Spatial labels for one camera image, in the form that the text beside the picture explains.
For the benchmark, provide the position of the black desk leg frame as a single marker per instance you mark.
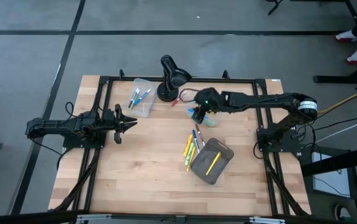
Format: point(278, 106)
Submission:
point(331, 79)

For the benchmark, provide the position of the black aluminium table frame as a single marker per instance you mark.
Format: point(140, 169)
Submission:
point(228, 80)

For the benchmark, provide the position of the black crossbeam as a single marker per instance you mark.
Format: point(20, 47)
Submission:
point(337, 161)

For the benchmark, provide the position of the smoky grey plastic bin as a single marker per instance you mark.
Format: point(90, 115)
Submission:
point(221, 174)

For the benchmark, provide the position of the red dry-erase marker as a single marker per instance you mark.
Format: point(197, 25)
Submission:
point(179, 99)

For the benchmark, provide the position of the green thin marker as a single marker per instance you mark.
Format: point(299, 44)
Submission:
point(135, 97)

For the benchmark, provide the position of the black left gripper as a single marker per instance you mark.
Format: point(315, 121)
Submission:
point(111, 121)

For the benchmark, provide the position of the clear plastic bin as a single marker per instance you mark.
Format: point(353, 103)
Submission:
point(219, 119)
point(147, 109)

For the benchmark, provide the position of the purple thin marker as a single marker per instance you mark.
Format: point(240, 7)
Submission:
point(131, 102)

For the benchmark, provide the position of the light green Sharpie highlighter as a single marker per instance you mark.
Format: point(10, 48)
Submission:
point(190, 154)

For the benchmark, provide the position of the brown Expo marker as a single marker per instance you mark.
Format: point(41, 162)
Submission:
point(200, 135)

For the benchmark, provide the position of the yellow-orange Sharpie highlighter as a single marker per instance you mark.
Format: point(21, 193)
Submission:
point(188, 145)

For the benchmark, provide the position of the light blue thin marker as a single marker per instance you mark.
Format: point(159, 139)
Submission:
point(144, 96)

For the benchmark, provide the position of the white box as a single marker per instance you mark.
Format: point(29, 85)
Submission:
point(331, 183)

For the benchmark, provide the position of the person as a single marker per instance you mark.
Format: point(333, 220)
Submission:
point(355, 57)

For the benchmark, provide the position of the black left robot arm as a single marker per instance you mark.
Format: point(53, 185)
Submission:
point(59, 126)

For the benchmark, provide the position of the black desk lamp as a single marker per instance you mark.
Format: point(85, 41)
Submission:
point(173, 77)

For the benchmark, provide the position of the blue highlighter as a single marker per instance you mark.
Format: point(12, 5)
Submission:
point(190, 110)

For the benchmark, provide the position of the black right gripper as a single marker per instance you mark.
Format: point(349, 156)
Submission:
point(211, 99)

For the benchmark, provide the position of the yellow thin marker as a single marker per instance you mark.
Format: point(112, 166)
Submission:
point(213, 163)

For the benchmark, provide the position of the black rail with silver brackets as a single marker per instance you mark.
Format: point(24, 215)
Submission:
point(25, 219)

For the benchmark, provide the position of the yellow slim highlighter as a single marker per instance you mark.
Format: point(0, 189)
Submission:
point(191, 161)

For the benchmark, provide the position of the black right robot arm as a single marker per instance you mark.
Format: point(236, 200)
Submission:
point(259, 99)

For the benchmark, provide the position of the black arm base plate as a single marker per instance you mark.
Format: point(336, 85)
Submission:
point(290, 147)
point(72, 143)

